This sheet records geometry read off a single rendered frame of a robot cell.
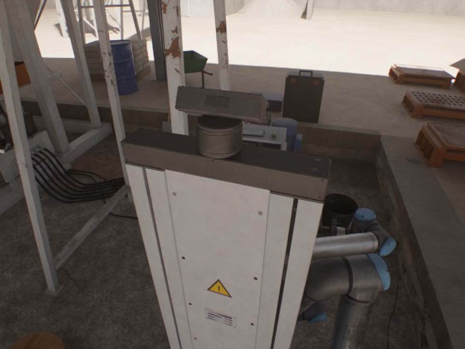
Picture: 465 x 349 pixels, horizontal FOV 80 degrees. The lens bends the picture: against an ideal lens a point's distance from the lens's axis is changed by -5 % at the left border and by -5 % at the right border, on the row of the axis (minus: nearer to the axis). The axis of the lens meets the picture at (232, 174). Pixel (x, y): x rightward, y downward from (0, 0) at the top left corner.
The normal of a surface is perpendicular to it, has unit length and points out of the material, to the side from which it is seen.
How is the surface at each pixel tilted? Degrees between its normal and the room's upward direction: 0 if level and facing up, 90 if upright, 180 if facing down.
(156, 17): 90
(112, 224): 0
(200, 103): 61
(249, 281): 90
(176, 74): 80
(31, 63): 90
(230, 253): 90
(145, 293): 0
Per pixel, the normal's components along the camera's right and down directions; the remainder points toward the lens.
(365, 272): 0.05, -0.37
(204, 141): -0.58, 0.44
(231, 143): 0.48, 0.48
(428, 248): 0.00, -0.84
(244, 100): -0.29, 0.05
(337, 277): -0.34, -0.22
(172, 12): -0.25, 0.38
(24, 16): 0.97, 0.14
